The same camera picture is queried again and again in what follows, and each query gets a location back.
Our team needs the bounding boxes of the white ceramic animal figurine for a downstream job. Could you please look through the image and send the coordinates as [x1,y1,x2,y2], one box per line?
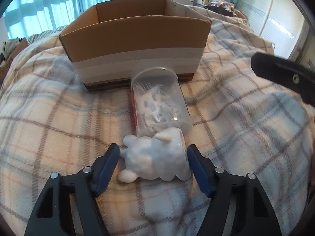
[118,127,191,183]

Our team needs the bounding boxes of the clear plastic floss jar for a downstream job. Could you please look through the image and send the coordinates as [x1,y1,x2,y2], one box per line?
[131,67,192,137]

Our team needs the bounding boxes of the white sliding wardrobe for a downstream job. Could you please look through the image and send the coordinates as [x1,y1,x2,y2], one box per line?
[238,0,304,59]

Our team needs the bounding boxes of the plaid beige blanket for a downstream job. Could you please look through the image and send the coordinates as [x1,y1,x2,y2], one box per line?
[1,8,314,235]

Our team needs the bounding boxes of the open cardboard box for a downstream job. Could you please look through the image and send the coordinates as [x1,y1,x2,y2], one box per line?
[59,0,211,92]

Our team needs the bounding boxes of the small cardboard box with clutter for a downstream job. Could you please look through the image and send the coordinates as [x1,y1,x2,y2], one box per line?
[1,38,28,84]

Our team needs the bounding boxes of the teal window curtain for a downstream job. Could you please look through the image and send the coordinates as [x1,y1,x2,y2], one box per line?
[3,0,110,39]

